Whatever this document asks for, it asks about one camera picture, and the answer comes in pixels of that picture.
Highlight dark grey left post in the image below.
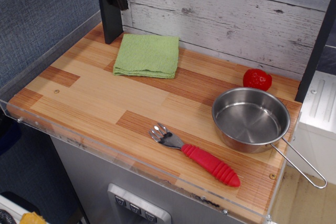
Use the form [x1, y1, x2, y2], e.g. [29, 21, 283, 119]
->
[99, 0, 123, 44]

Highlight red handled metal fork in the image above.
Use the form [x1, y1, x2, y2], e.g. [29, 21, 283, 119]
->
[148, 123, 241, 187]

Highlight dark grey right post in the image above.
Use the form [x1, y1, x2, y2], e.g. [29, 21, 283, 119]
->
[295, 0, 335, 103]

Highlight clear acrylic table guard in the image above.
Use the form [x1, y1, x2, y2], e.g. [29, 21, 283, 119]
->
[0, 11, 302, 224]

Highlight dark grey post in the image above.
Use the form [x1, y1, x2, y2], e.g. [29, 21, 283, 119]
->
[295, 0, 335, 103]
[99, 0, 123, 44]

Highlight small steel saucepan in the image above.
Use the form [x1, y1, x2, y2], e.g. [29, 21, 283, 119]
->
[211, 87, 328, 189]

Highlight red toy strawberry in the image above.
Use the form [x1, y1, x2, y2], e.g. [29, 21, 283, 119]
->
[243, 69, 272, 91]

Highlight yellow object at corner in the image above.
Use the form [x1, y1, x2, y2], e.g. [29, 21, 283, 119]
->
[19, 212, 47, 224]

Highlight silver button control panel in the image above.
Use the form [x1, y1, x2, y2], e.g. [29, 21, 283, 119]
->
[107, 183, 172, 223]

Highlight green folded cloth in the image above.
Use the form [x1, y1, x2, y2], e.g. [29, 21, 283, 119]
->
[113, 34, 179, 79]

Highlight white grooved side cabinet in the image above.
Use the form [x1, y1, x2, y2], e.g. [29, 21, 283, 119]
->
[291, 71, 335, 184]

